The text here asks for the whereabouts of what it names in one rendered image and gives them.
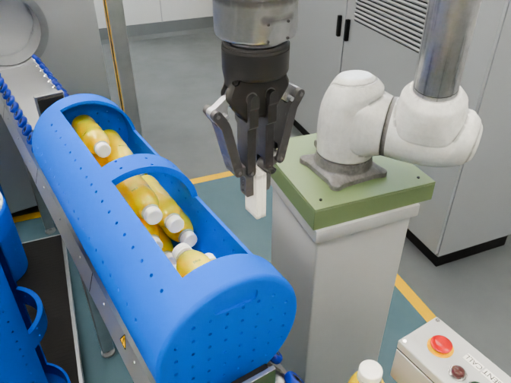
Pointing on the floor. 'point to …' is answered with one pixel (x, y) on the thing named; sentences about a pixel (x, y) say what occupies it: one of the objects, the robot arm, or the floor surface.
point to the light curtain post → (122, 60)
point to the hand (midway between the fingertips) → (255, 191)
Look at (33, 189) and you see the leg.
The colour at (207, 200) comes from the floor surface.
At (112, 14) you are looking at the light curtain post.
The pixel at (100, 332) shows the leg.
